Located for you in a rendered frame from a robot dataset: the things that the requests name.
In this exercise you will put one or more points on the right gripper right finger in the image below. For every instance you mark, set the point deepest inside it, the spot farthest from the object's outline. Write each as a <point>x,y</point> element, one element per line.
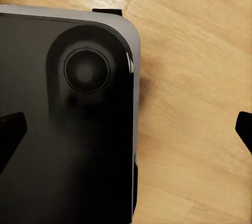
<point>244,128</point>

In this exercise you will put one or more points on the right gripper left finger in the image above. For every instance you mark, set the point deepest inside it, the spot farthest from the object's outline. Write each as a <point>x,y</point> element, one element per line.
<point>13,127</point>

